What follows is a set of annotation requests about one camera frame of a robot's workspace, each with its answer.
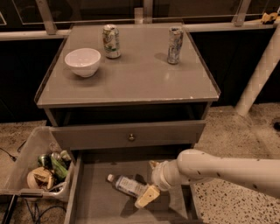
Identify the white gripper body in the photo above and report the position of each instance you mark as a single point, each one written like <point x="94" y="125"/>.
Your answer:
<point x="158" y="177"/>

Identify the clear blue plastic bottle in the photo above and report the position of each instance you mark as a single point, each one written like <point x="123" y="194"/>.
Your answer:
<point x="127" y="185"/>

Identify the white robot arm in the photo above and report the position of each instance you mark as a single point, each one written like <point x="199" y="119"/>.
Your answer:
<point x="192" y="166"/>

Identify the grey top drawer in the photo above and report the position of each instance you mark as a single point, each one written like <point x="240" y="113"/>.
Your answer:
<point x="109" y="136"/>

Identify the grey open middle drawer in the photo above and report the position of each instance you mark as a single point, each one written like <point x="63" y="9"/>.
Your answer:
<point x="93" y="200"/>

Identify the grey drawer cabinet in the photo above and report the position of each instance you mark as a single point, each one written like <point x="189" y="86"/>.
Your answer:
<point x="138" y="87"/>

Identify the green chip bag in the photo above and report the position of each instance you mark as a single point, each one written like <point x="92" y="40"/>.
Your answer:
<point x="59" y="170"/>

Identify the green can in bin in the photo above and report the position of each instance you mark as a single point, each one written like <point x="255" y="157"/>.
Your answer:
<point x="44" y="160"/>

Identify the clear plastic storage bin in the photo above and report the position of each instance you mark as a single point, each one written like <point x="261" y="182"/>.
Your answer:
<point x="40" y="141"/>

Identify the yellow brown snack bag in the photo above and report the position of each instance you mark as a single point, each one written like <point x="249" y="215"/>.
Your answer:
<point x="40" y="178"/>

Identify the white ceramic bowl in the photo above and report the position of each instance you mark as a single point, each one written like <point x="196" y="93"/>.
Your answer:
<point x="83" y="62"/>

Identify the blue white slim can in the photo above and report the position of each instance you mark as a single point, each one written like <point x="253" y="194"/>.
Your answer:
<point x="176" y="35"/>

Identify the green white soda can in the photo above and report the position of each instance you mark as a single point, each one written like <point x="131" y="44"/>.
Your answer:
<point x="111" y="43"/>

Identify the grey metal railing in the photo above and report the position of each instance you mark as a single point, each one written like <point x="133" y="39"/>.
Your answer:
<point x="54" y="15"/>

